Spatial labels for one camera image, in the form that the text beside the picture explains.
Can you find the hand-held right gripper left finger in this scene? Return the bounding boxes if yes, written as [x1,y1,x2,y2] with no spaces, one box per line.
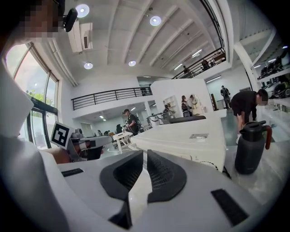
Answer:
[56,149,145,232]

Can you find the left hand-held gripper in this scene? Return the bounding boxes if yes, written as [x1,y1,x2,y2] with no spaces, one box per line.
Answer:
[50,121,114,163]

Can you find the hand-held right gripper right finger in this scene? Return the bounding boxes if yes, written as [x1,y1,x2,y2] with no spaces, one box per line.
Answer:
[128,149,266,232]

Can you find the person's left forearm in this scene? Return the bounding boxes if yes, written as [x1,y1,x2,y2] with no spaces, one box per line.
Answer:
[44,147,71,164]

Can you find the white oven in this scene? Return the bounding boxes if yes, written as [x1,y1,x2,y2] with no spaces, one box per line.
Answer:
[128,115,227,173]

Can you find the white table with white legs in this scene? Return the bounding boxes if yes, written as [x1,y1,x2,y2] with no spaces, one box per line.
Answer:
[112,131,134,154]

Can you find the black balcony railing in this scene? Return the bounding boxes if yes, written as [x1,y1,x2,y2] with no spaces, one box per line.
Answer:
[71,86,153,111]

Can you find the grey marble table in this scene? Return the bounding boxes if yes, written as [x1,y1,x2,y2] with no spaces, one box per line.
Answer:
[223,135,290,211]

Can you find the large glass window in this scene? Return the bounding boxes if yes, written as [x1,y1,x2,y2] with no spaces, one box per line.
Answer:
[4,42,60,149]

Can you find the white ceiling air conditioner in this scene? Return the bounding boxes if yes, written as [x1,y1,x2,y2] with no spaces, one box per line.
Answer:
[68,19,94,54]

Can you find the black mezzanine railing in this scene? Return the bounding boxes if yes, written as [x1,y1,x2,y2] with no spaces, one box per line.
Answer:
[171,46,227,80]

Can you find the person's face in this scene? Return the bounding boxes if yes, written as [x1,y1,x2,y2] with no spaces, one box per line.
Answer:
[21,0,62,44]

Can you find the white shelf rack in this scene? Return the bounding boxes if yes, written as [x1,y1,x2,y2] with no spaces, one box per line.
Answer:
[250,45,290,139]

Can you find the black jug with brown handle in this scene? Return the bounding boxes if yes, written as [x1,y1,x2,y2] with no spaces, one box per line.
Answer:
[234,120,273,175]

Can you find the black head-worn camera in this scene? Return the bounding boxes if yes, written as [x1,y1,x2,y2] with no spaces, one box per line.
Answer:
[63,8,79,33]

